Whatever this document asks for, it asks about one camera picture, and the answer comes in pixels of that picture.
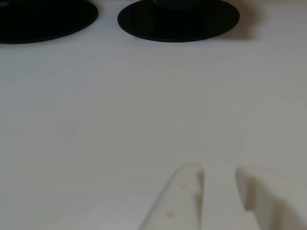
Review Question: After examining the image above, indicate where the dark round stand base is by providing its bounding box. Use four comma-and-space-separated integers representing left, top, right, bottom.
117, 0, 241, 43
0, 0, 99, 45

